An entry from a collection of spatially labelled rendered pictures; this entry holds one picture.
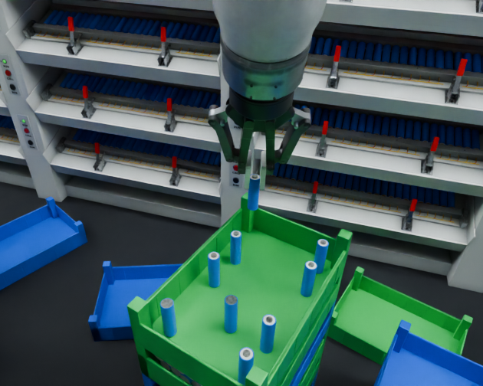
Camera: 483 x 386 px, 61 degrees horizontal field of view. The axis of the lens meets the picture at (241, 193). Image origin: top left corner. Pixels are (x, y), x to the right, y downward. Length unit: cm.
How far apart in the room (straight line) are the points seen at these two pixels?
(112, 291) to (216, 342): 66
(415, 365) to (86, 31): 115
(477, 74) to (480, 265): 53
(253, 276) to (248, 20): 44
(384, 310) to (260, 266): 59
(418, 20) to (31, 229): 126
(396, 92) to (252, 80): 66
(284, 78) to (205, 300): 37
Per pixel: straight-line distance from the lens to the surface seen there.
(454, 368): 96
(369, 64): 106
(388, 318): 121
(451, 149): 116
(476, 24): 99
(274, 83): 42
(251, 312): 64
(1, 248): 148
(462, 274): 134
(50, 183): 157
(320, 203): 123
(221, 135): 54
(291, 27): 37
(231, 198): 123
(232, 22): 37
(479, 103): 107
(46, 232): 148
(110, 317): 117
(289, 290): 67
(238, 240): 66
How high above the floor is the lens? 91
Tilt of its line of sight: 36 degrees down
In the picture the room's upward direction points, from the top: 2 degrees clockwise
